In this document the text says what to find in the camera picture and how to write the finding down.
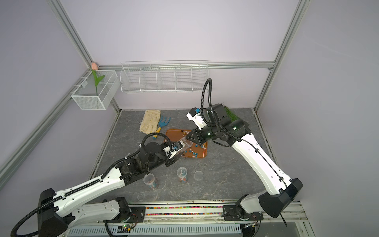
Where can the blue yellow garden rake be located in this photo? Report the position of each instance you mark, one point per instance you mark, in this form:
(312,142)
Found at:
(164,121)

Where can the clear plastic jar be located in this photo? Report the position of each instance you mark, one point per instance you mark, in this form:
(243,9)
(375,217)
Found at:
(151,181)

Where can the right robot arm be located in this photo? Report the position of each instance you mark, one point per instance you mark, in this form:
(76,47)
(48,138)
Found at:
(217,122)

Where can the brown wooden tray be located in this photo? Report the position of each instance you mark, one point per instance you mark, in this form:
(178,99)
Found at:
(176,134)

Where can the pink artificial tulip flower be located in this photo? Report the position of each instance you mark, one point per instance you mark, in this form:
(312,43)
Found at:
(97,79)

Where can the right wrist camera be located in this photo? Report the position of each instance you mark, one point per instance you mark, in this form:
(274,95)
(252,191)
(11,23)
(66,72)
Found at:
(195,116)

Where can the clear candy jar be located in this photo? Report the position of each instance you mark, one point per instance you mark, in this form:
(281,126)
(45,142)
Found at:
(182,175)

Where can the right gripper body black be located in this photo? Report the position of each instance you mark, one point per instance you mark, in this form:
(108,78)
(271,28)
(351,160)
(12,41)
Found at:
(201,136)

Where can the pile of spilled lollipops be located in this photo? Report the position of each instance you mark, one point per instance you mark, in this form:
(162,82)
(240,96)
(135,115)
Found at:
(196,151)

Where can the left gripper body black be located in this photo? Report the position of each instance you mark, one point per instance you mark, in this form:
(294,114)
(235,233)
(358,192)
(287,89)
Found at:
(168,162)

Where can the cream work glove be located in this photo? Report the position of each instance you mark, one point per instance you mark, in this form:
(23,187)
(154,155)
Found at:
(150,121)

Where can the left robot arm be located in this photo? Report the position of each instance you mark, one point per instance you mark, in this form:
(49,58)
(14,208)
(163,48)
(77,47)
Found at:
(55,209)

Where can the white mesh wall basket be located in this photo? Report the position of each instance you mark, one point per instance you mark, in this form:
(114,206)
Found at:
(85,95)

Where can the white wire wall rack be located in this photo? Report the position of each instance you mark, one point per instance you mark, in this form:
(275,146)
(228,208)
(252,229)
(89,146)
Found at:
(157,76)

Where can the green artificial grass mat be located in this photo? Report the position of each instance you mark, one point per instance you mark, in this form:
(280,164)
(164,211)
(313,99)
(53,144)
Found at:
(231,114)

